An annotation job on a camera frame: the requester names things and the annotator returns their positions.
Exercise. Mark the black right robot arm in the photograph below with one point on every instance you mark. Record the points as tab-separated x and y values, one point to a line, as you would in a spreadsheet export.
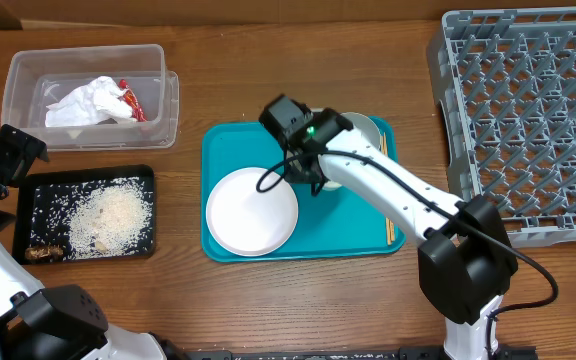
464	258

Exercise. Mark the black food waste tray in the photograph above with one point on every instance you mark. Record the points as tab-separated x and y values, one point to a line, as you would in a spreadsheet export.
47	201

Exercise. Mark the brown food scrap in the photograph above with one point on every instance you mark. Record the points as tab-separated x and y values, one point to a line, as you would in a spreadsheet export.
44	253

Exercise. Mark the grey dishwasher rack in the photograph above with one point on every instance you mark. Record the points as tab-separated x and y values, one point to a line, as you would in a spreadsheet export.
505	83

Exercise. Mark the teal plastic tray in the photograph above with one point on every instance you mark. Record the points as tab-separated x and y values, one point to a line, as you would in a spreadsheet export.
333	224

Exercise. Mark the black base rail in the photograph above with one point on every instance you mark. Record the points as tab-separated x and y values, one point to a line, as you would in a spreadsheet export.
403	353

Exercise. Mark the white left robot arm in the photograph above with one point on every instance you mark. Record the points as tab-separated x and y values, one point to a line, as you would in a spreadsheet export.
58	323

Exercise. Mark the large white plate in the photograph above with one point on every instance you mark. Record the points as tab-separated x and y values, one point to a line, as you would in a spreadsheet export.
251	213

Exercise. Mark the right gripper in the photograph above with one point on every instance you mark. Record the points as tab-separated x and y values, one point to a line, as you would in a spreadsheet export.
296	175

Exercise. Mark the red snack wrapper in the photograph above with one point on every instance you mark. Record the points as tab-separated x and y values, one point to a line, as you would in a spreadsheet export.
128	97

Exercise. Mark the clear plastic bin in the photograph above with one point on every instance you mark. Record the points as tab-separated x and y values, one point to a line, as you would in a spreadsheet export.
39	78

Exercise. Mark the white tissue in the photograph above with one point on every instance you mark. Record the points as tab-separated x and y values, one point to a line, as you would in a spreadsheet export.
100	100

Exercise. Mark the grey-green bowl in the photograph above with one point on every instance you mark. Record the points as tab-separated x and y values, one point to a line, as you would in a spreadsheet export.
364	130

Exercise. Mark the spilled rice pile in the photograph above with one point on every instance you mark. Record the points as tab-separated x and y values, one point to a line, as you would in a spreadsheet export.
114	219

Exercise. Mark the pale green cup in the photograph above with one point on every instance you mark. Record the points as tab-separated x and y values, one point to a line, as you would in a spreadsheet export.
331	186

